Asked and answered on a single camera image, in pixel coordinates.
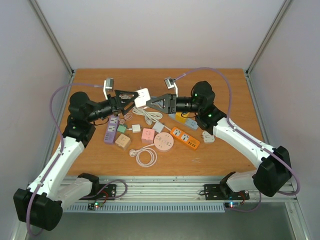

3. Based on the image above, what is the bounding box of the white cube socket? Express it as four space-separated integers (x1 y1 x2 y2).
134 88 151 108

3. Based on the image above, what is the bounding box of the yellow cube socket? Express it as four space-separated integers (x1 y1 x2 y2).
175 112 190 124

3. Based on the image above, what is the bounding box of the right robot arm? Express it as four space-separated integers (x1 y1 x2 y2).
146 81 293 198

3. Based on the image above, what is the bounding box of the orange power strip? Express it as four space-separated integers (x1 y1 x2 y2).
170 127 200 150

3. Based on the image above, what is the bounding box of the green small adapter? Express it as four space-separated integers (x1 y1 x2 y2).
117 124 127 134

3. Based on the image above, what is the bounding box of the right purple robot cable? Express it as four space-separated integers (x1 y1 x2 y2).
174 67 302 213

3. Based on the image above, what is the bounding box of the beige cube socket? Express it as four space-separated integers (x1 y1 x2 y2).
114 133 131 151

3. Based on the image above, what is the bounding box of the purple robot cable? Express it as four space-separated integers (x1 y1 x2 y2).
174 67 302 213
26 82 105 237

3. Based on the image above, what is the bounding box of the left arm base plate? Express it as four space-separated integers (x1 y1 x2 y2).
89 183 117 201

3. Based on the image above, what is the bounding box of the pink small cable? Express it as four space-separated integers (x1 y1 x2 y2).
118 112 133 125

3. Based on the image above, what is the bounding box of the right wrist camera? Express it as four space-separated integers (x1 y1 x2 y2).
164 77 179 96

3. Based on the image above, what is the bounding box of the white power cable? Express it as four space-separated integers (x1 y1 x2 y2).
131 106 173 131

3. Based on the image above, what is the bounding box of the purple power strip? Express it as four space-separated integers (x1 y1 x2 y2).
103 116 119 145

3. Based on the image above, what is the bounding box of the white usb charger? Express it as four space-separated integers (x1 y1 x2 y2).
131 124 141 133

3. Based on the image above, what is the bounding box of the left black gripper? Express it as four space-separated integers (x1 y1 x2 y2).
87 90 140 123

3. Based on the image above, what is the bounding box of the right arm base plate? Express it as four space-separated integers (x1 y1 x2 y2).
199 184 250 201

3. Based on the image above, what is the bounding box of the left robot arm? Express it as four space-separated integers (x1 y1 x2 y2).
13 90 139 235

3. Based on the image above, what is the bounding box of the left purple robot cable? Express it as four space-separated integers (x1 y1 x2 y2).
26 82 105 237

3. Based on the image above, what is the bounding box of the grey white plug adapter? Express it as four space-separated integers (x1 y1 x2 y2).
152 122 165 133

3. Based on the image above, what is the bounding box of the pink cube socket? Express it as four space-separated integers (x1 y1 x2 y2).
141 128 155 144

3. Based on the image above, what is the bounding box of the pink round socket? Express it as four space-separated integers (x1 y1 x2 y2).
153 132 174 152

